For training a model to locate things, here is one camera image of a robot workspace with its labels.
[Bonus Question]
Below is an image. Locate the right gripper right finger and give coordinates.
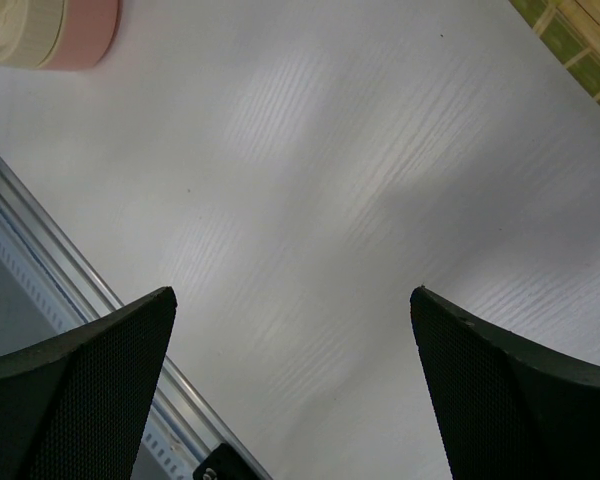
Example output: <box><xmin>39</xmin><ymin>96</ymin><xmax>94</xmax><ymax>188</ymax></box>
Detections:
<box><xmin>410</xmin><ymin>287</ymin><xmax>600</xmax><ymax>479</ymax></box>

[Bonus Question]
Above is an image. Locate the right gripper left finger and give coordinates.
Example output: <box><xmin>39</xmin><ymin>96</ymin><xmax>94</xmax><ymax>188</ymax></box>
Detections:
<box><xmin>0</xmin><ymin>287</ymin><xmax>177</xmax><ymax>479</ymax></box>

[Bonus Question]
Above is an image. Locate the pink bowl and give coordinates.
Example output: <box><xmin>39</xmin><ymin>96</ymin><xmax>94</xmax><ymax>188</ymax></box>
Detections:
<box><xmin>38</xmin><ymin>0</ymin><xmax>121</xmax><ymax>71</ymax></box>

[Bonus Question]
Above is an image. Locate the bamboo sushi mat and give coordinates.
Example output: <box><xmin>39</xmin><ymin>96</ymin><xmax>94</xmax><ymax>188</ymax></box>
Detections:
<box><xmin>510</xmin><ymin>0</ymin><xmax>600</xmax><ymax>106</ymax></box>

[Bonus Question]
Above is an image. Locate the slotted cable duct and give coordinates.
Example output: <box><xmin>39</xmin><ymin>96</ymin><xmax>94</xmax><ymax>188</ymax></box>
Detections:
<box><xmin>0</xmin><ymin>207</ymin><xmax>192</xmax><ymax>480</ymax></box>

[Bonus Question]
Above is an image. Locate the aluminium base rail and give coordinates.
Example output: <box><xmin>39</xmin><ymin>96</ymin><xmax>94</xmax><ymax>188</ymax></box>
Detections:
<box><xmin>0</xmin><ymin>157</ymin><xmax>270</xmax><ymax>479</ymax></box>

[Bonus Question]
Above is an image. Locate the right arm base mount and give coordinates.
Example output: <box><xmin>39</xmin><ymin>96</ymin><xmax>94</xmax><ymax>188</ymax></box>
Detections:
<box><xmin>192</xmin><ymin>443</ymin><xmax>259</xmax><ymax>480</ymax></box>

